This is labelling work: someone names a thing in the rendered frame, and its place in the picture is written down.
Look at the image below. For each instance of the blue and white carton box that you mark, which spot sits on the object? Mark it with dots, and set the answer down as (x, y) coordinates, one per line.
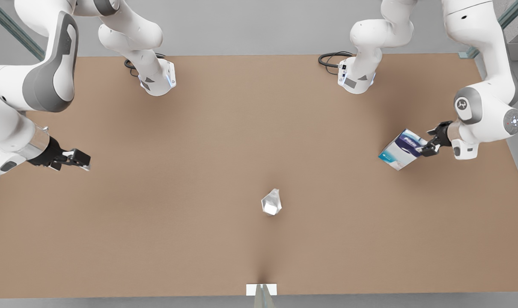
(401, 149)

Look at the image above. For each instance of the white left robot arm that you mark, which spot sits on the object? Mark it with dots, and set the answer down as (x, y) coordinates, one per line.
(483, 100)

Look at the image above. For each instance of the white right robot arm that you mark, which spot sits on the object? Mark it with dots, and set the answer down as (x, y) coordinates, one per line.
(49, 72)

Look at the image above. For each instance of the small white crumpled packet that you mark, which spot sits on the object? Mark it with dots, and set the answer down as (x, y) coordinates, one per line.
(271, 203)

